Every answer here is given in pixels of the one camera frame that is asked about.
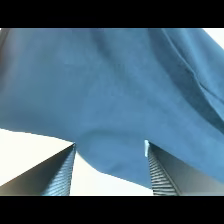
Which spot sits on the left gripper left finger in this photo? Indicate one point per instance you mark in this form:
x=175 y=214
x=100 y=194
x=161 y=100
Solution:
x=50 y=176

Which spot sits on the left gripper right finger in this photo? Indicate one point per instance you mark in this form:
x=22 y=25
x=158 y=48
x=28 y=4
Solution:
x=180 y=180

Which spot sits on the blue garment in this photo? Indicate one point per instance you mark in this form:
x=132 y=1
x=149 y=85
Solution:
x=110 y=96

